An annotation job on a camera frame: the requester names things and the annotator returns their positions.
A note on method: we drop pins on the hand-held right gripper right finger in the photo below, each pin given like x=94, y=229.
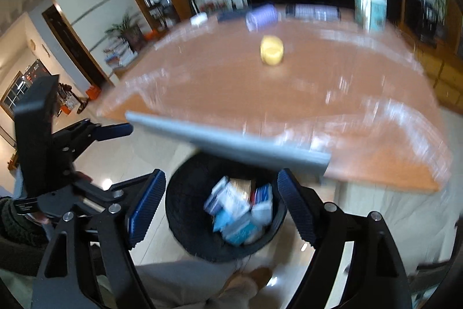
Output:
x=294, y=204

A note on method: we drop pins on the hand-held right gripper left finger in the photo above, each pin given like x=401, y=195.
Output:
x=144, y=211

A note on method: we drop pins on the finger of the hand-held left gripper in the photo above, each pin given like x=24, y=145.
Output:
x=97, y=191
x=112, y=131

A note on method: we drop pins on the black trash bin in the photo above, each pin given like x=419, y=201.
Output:
x=188, y=236

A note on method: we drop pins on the pile of small cartons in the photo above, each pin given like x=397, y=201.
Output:
x=235, y=211

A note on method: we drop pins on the white card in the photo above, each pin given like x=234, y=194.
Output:
x=235, y=144

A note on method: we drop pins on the person's left forearm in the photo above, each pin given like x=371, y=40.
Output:
x=21, y=244

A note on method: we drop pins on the stack of books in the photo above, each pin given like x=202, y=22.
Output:
x=119, y=57

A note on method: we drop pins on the person's grey pants leg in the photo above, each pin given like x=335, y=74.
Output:
x=181, y=283

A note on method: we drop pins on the dark wooden door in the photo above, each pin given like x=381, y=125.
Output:
x=76, y=48

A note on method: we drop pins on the potted green plant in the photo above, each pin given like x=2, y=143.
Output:
x=128, y=34

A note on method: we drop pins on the orange box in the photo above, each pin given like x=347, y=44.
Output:
x=151, y=36

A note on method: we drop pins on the white earbud case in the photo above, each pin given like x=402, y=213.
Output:
x=199, y=19

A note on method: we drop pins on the yellow plastic bottle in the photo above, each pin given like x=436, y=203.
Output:
x=272, y=50

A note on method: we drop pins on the large purple hair roller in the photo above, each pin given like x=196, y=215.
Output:
x=262, y=17

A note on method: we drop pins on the smartphone with lit screen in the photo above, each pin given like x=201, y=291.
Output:
x=313, y=12

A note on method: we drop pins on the wooden sideboard with drawers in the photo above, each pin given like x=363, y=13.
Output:
x=445, y=73

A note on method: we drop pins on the blue patterned mug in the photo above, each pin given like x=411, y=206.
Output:
x=370, y=10

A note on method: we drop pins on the black coffee machine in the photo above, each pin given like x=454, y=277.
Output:
x=419, y=12

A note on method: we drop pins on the small leafy houseplant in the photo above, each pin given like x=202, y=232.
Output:
x=439, y=3

